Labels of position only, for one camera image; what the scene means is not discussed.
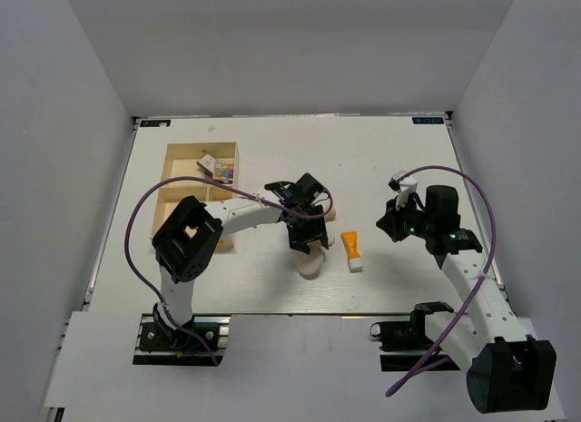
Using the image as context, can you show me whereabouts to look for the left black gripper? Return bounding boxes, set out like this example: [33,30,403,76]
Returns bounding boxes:
[286,204,329,254]

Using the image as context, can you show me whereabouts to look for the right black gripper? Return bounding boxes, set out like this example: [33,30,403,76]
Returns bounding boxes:
[377,192,435,242]

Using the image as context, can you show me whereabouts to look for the round beige powder puff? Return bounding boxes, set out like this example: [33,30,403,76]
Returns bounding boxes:
[294,246,325,280]

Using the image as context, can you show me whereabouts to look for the orange tube white cap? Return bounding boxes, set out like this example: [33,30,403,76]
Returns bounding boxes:
[340,231,363,272]

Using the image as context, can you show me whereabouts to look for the small colourful eyeshadow palette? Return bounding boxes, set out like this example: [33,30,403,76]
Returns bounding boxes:
[212,158,236,184]

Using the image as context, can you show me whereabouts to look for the gold eyeshadow palette white label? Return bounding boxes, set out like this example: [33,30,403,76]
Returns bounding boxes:
[196,153,216,178]

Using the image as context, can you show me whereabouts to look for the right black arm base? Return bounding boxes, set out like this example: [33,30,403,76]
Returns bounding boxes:
[369,320,432,372]

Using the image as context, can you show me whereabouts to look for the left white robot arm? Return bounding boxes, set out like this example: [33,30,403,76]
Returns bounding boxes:
[153,173,330,349]

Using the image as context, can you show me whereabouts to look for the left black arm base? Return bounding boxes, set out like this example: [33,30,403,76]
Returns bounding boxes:
[133,314,231,367]

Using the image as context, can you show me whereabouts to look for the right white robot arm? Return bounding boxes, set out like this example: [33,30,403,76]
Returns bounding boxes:
[376,179,556,414]

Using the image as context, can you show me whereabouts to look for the beige makeup sponge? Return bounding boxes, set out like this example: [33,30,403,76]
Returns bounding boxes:
[324,207,337,221]

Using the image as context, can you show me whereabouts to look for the right blue table sticker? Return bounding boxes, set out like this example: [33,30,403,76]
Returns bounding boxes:
[411,116,445,125]

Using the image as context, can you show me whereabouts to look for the blue table sticker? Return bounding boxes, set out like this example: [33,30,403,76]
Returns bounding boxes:
[411,116,445,125]
[140,119,172,128]

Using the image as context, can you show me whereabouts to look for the wooden divided organizer box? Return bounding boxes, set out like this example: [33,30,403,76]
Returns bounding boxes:
[149,142,241,254]

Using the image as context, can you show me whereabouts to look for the left blue table sticker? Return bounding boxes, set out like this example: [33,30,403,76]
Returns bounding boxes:
[140,119,172,128]

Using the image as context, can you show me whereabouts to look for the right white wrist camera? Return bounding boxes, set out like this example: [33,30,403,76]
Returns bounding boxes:
[388,171,418,210]

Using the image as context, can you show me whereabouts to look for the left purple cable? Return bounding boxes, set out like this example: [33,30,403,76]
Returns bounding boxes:
[124,176,335,367]

